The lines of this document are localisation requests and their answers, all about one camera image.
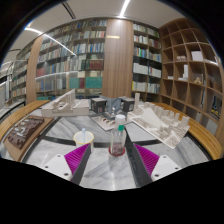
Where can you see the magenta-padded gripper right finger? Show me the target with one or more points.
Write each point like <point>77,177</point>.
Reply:
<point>165,165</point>

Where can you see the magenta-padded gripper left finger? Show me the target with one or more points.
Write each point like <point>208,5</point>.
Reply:
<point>58,165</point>

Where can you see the clear bottle with green label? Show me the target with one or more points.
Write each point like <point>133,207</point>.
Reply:
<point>118,140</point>

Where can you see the white cup with yellow rim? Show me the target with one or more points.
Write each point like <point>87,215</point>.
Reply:
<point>80,141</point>

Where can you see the light blue stirrer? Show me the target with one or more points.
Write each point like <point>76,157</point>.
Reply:
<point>83,133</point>

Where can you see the white city model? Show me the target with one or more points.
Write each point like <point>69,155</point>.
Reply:
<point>163,125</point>

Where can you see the brown model on wooden board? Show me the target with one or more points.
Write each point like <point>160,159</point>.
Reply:
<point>23,133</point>

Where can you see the beige building model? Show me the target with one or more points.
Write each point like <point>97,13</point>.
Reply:
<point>66,108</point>

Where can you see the dark grey building model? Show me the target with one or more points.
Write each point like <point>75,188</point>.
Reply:
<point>100,105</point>

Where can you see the distant bookshelf row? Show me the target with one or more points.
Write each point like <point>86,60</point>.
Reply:
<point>20,83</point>

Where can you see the narrow tall bookshelf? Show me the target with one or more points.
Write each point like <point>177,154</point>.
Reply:
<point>146,60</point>

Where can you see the wide glass-fronted bookshelf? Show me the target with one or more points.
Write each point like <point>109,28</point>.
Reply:
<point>76,56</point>

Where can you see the long ceiling light strip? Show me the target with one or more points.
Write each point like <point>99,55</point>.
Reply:
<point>33,31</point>

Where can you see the straight ceiling light strip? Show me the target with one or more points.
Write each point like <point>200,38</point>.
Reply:
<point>125,8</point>

